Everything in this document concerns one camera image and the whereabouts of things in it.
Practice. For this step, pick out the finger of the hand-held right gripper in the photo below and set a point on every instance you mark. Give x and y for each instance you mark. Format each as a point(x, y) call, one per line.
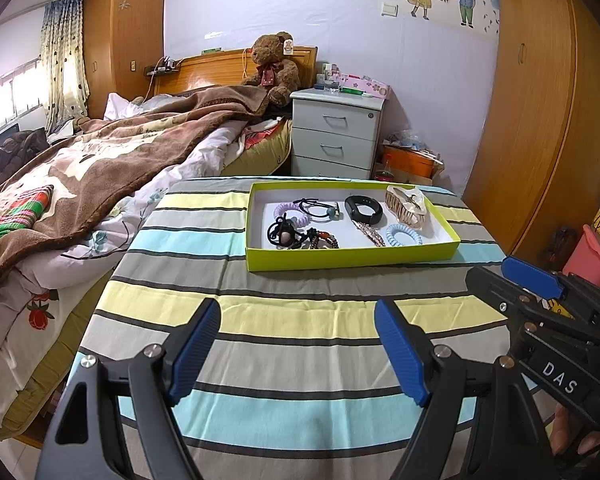
point(490, 290)
point(530, 275)

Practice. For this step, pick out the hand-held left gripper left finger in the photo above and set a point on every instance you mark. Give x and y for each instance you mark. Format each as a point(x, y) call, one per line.
point(195, 350)

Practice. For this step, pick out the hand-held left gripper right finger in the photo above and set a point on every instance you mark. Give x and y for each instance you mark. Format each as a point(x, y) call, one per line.
point(400, 350)

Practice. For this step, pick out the green cardboard box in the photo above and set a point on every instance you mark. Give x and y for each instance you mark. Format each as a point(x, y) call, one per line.
point(355, 260)

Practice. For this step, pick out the pink rhinestone hair clip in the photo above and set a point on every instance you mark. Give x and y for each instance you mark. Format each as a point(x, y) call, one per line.
point(370, 234)

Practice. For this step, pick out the black smart band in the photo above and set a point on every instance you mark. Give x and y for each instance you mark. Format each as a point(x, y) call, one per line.
point(350, 206)

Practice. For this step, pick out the person's right hand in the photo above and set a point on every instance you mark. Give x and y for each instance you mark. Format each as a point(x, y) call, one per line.
point(570, 430)

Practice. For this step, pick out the dark brown bag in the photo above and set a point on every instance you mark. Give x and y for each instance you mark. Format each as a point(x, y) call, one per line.
point(562, 247)

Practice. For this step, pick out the pink plastic bin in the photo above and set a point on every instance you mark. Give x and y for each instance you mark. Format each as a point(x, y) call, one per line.
point(587, 260)

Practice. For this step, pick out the striped tablecloth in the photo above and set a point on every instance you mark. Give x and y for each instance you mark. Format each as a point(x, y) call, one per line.
point(280, 310)

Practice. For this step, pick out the clear gold hair claw clip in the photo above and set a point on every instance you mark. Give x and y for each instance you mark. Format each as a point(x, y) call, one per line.
point(405, 207)

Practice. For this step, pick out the large wooden wardrobe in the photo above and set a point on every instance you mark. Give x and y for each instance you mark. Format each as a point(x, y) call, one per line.
point(530, 135)

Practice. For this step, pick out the orange box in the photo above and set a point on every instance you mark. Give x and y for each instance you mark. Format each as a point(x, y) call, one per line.
point(410, 160)

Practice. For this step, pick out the clear plastic bags pile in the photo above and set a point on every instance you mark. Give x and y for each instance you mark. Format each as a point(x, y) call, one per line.
point(410, 140)

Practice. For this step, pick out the white floral duvet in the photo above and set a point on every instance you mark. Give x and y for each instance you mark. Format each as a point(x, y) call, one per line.
point(30, 280)

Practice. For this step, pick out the brown patterned blanket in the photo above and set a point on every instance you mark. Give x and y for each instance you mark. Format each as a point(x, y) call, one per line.
point(105, 170)

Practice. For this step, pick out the white nightstand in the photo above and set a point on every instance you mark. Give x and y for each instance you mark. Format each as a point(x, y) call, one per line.
point(330, 145)

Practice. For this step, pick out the red green plaid pillow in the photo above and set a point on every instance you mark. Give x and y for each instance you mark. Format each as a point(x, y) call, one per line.
point(20, 212)

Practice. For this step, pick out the pink floral box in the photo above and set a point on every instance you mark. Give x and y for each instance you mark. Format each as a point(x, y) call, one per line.
point(370, 85)

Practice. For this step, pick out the white pillow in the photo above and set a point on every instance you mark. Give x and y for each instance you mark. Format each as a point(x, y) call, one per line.
point(122, 107)

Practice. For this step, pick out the small cosmetic bottles group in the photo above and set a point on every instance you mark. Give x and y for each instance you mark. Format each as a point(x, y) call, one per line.
point(332, 77)

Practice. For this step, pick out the dark cloth pile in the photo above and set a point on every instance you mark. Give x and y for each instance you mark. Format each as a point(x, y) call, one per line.
point(22, 147)

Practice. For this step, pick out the wooden headboard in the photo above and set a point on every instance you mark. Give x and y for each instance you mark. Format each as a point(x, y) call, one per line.
point(205, 72)

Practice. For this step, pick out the black power strip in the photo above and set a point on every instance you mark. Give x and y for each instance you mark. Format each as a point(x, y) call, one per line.
point(162, 66)

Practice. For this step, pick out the brown teddy bear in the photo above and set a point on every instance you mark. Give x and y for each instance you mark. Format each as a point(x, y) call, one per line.
point(275, 70)

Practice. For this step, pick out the dotted curtain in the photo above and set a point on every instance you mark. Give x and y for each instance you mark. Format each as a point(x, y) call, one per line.
point(62, 70)

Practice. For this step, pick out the window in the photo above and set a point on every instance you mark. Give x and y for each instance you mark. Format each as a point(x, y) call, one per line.
point(10, 100)

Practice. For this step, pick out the tall wooden cabinet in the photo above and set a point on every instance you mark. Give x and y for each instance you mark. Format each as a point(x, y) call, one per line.
point(125, 35)

